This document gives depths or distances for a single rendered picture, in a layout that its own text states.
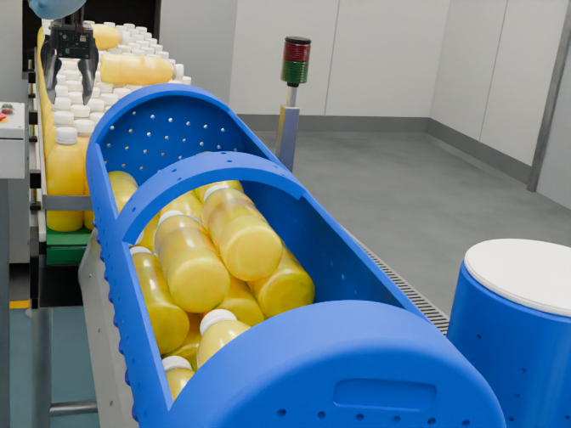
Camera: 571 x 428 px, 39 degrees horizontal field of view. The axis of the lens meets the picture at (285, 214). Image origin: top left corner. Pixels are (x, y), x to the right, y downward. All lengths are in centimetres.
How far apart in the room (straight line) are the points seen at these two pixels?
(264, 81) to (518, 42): 180
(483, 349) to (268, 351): 72
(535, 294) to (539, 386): 14
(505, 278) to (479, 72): 494
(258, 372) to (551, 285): 77
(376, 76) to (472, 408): 575
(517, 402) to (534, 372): 6
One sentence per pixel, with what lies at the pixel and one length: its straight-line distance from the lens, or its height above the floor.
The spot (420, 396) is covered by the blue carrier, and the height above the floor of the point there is 118.
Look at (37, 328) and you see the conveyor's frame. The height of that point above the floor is 54.
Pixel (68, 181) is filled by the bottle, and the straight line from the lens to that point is 156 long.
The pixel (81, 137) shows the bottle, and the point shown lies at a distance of 162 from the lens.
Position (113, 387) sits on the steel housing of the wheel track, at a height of 89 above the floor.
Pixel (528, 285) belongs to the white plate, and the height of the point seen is 104.
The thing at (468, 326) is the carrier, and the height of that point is 95.
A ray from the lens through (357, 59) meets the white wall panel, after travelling 623.
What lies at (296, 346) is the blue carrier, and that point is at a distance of 58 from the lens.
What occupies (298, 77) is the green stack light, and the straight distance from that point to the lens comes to 187.
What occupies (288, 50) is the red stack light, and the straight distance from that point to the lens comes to 187.
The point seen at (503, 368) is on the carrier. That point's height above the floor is 92.
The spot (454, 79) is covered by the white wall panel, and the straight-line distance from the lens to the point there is 642.
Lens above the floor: 151
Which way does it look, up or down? 20 degrees down
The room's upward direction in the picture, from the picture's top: 7 degrees clockwise
